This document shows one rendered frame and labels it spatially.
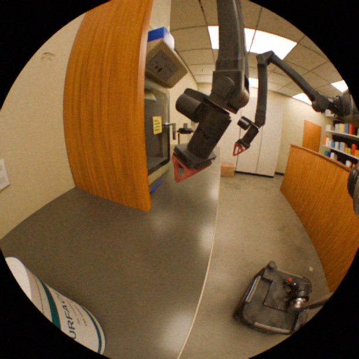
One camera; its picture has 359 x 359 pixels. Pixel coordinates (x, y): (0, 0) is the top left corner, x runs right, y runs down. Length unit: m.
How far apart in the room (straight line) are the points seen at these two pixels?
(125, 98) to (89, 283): 0.43
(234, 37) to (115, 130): 0.37
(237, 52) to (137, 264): 0.45
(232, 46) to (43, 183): 0.82
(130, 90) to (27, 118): 0.54
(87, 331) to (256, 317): 0.97
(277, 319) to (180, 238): 1.02
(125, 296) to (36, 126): 0.71
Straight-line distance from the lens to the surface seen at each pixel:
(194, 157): 0.27
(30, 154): 0.71
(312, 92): 0.80
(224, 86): 0.23
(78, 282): 0.32
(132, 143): 0.33
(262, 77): 0.80
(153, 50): 0.49
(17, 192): 0.73
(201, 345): 1.21
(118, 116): 0.36
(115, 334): 0.27
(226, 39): 0.31
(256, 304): 1.08
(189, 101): 0.28
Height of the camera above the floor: 1.18
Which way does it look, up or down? 24 degrees down
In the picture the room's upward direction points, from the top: straight up
